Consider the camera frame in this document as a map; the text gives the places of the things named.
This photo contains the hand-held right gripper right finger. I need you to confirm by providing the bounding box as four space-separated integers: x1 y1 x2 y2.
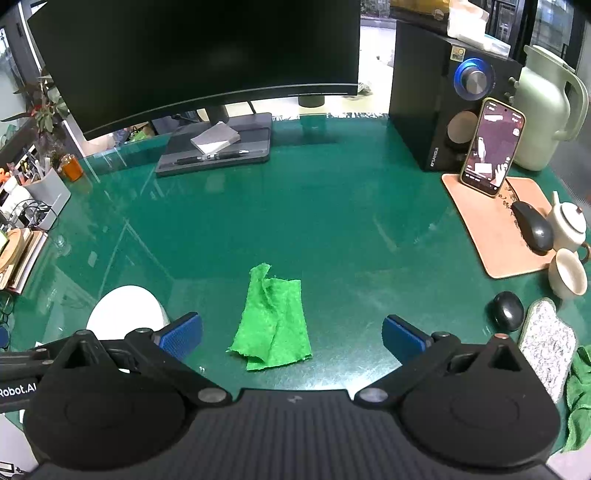
355 315 544 409

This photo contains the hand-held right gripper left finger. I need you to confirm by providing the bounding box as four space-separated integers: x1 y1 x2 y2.
48 311 234 409

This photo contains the white bowl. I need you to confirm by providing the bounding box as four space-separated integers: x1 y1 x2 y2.
86 285 171 374

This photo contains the bright green cleaning cloth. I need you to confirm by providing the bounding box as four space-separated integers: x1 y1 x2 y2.
225 263 314 372

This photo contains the black oval object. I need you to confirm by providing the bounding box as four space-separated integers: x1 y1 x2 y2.
486 291 526 332

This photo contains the stack of books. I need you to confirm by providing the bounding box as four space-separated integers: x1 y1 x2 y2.
0 228 49 296

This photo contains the tan leather mouse pad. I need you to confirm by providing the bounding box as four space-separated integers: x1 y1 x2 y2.
442 173 561 280

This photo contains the grey speckled scouring pad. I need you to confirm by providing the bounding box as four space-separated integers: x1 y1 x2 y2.
517 298 579 404

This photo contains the black computer mouse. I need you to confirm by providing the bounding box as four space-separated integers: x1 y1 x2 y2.
511 200 555 254

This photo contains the white tea cup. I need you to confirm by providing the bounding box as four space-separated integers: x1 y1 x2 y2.
548 248 588 301

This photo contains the black pen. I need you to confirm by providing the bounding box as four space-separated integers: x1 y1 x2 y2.
175 148 250 166

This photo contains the dark green towel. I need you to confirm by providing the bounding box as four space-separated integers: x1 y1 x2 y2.
561 344 591 453

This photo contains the grey desk organizer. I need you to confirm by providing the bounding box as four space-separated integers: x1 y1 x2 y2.
23 167 72 232

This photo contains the orange jar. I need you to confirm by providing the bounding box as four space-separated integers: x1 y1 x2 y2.
60 154 85 182

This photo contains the grey notepad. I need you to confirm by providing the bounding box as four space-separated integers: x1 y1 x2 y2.
190 121 242 154

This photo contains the white teapot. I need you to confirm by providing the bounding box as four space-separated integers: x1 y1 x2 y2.
547 191 588 252

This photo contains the dark grey monitor stand base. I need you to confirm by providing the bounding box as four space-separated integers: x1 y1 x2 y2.
154 112 273 178

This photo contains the smartphone with lit screen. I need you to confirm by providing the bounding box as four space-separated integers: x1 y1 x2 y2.
460 98 527 198

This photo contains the black speaker with blue knob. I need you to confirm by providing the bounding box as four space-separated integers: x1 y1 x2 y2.
389 21 522 172

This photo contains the potted plant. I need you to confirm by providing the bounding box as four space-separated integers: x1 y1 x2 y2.
2 74 70 134

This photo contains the pale green thermos jug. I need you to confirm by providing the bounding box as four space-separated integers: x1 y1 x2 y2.
508 45 589 172

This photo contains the black curved monitor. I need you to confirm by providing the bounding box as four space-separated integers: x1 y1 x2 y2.
27 0 361 141

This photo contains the white tissue pack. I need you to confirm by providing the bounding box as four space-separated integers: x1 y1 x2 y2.
447 0 512 55

